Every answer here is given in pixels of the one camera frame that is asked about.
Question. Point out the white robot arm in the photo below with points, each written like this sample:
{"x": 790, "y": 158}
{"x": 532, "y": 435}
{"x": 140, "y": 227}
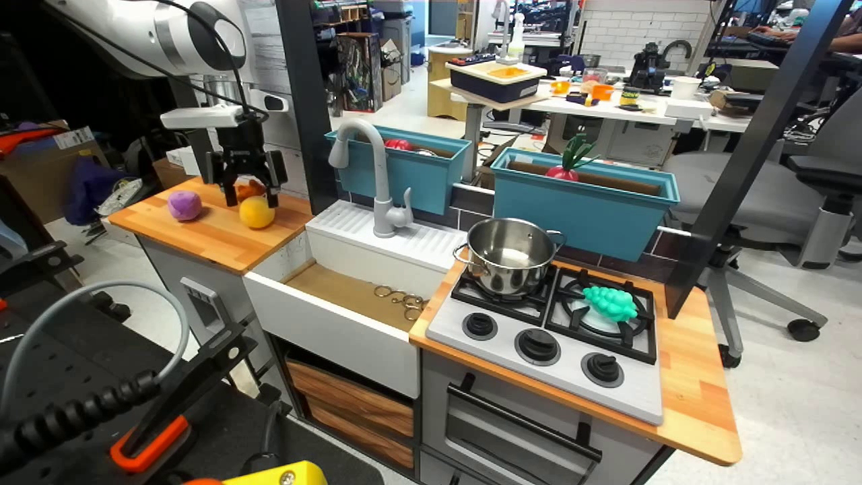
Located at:
{"x": 206, "y": 45}

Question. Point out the orange handled clamp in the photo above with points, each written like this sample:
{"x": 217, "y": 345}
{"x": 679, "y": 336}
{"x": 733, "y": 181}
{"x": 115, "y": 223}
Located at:
{"x": 169, "y": 422}

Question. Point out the white toy sink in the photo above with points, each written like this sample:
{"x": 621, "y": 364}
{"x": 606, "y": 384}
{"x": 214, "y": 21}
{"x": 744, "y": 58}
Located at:
{"x": 315, "y": 291}

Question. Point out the green toy on stove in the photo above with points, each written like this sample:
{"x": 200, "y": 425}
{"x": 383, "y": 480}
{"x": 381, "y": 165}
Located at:
{"x": 610, "y": 303}

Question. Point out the grey office chair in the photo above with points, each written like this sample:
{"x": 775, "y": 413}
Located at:
{"x": 803, "y": 205}

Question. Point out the yellow round plushie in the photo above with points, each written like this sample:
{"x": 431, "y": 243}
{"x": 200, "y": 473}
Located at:
{"x": 256, "y": 213}

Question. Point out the teal planter box left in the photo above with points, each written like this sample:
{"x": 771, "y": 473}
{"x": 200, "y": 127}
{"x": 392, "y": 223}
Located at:
{"x": 418, "y": 162}

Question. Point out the grey toy stovetop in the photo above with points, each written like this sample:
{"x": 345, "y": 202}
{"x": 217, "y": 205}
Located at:
{"x": 559, "y": 340}

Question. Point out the metal ring puzzle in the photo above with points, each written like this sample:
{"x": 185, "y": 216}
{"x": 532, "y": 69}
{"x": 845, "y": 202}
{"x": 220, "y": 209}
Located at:
{"x": 408, "y": 303}

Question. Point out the teal planter box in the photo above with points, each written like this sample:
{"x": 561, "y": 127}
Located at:
{"x": 418, "y": 162}
{"x": 606, "y": 209}

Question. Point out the orange crumpled plushie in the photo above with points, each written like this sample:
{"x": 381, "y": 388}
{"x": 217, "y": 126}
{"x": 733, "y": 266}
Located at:
{"x": 247, "y": 190}

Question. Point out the teal planter box right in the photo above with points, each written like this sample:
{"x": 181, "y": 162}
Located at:
{"x": 606, "y": 209}

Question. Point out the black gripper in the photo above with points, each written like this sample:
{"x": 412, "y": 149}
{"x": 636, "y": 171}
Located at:
{"x": 244, "y": 154}

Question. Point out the grey toy faucet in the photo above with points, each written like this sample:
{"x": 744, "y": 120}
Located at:
{"x": 390, "y": 220}

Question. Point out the purple round plushie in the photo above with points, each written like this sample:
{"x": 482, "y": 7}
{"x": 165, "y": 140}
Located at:
{"x": 185, "y": 205}

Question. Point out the black tray on stand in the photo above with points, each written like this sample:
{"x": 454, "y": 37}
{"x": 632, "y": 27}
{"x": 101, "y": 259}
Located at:
{"x": 497, "y": 82}

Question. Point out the stainless steel pot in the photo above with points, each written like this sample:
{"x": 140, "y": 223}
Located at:
{"x": 508, "y": 256}

